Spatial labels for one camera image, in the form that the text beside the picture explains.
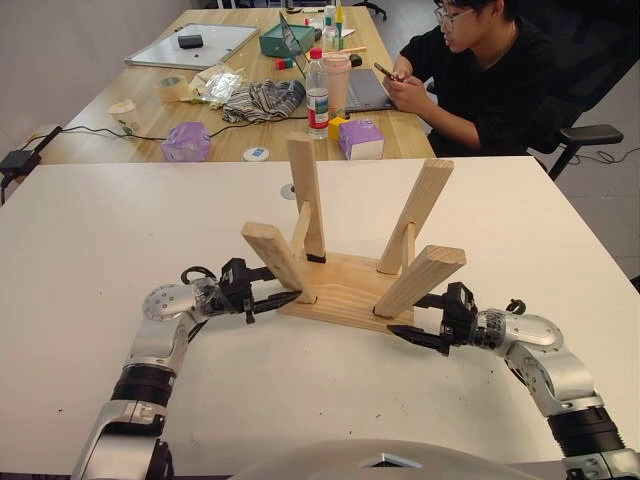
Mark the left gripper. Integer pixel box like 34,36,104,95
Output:
210,266,305,326

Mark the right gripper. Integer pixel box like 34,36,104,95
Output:
386,294,484,358

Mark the wooden cross bar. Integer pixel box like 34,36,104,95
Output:
399,222,417,274
289,199,314,262

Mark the wooden seat board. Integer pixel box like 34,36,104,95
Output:
277,251,417,334

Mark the wooden leg with black cap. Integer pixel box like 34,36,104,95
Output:
285,133,328,264

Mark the robot body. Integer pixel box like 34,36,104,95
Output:
233,438,569,480

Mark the purple tissue pack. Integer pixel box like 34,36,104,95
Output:
160,120,213,163
338,118,387,162

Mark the yellow cube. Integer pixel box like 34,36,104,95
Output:
327,115,351,142

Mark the striped cloth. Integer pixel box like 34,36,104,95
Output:
220,79,308,126

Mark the clear bottle with red cap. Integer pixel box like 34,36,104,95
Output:
304,47,332,142

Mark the clear plastic bag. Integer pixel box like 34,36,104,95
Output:
191,63,250,109

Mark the pink tumbler cup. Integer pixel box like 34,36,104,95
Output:
323,53,351,119

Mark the grey laptop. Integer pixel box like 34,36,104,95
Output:
278,10,397,114

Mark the beige tape roll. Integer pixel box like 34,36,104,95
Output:
154,75,195,104

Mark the white paper cup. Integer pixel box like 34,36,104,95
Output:
107,97,142,136

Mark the smartphone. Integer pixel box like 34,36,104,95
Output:
373,61,402,83

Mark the green box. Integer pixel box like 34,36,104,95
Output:
258,23,317,59

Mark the whiteboard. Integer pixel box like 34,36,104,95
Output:
123,21,263,72

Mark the person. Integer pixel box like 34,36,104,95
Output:
385,0,585,157

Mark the black power adapter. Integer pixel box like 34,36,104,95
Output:
0,148,32,175

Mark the black office chair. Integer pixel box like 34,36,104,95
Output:
519,0,640,182

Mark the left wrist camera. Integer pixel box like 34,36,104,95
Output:
219,257,251,290

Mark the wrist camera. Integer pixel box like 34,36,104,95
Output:
446,281,477,314
219,257,251,290

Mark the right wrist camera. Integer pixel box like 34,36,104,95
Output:
446,281,477,314

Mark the thin black power cable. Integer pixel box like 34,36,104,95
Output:
59,113,307,143

